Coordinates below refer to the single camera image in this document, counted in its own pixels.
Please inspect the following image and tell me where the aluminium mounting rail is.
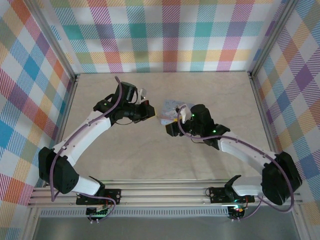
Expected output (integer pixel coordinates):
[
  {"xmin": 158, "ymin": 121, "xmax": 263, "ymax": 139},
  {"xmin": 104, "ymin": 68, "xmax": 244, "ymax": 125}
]
[{"xmin": 27, "ymin": 178, "xmax": 302, "ymax": 208}]

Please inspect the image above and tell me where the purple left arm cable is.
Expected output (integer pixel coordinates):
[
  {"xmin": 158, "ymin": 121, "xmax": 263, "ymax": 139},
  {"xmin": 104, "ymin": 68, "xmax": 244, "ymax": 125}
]
[{"xmin": 49, "ymin": 76, "xmax": 125, "ymax": 223}]

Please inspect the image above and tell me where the aluminium left frame post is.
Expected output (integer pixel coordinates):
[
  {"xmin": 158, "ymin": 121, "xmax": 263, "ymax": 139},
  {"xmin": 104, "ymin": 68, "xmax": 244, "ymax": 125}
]
[{"xmin": 24, "ymin": 0, "xmax": 81, "ymax": 83}]

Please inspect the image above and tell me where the grey slotted cable duct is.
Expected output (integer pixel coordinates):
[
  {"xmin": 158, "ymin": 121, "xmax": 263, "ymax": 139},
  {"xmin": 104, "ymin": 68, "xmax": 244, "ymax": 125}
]
[{"xmin": 39, "ymin": 206, "xmax": 230, "ymax": 218}]

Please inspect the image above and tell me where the aluminium left side rail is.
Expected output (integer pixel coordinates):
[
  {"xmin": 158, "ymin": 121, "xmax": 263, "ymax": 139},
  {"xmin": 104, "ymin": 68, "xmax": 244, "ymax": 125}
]
[{"xmin": 43, "ymin": 73, "xmax": 81, "ymax": 187}]

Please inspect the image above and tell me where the light blue cloth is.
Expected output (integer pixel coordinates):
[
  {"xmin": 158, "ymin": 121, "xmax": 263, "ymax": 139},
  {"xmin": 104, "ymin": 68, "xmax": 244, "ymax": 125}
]
[{"xmin": 156, "ymin": 99, "xmax": 195, "ymax": 126}]

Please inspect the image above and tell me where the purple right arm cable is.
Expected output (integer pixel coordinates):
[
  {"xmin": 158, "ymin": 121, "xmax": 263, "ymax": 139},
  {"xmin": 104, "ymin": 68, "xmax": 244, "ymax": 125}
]
[{"xmin": 176, "ymin": 109, "xmax": 295, "ymax": 222}]

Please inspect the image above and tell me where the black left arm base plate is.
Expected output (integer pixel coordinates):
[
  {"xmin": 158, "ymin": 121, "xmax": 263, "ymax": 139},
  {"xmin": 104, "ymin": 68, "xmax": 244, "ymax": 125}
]
[{"xmin": 75, "ymin": 188, "xmax": 122, "ymax": 206}]

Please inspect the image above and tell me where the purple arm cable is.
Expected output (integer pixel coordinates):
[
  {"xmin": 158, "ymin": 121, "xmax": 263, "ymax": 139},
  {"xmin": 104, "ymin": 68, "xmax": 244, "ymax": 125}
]
[
  {"xmin": 176, "ymin": 109, "xmax": 295, "ymax": 222},
  {"xmin": 49, "ymin": 76, "xmax": 125, "ymax": 223}
]

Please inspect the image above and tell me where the aluminium right side rail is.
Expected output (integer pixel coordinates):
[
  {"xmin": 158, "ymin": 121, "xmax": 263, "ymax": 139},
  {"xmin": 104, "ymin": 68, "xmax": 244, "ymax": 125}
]
[{"xmin": 248, "ymin": 72, "xmax": 286, "ymax": 181}]

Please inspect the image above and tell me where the aluminium frame post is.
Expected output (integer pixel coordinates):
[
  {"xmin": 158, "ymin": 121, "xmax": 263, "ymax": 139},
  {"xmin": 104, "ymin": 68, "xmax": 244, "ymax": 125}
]
[
  {"xmin": 247, "ymin": 0, "xmax": 301, "ymax": 78},
  {"xmin": 24, "ymin": 0, "xmax": 81, "ymax": 83}
]

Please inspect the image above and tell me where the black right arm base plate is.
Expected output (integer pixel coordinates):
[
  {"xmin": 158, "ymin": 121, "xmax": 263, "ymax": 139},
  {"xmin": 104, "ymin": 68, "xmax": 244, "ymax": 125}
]
[{"xmin": 209, "ymin": 186, "xmax": 255, "ymax": 204}]

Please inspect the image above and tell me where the aluminium right frame post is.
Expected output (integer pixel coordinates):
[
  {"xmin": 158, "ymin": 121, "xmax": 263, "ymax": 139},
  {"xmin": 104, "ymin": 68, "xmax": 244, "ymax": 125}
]
[{"xmin": 247, "ymin": 0, "xmax": 301, "ymax": 78}]

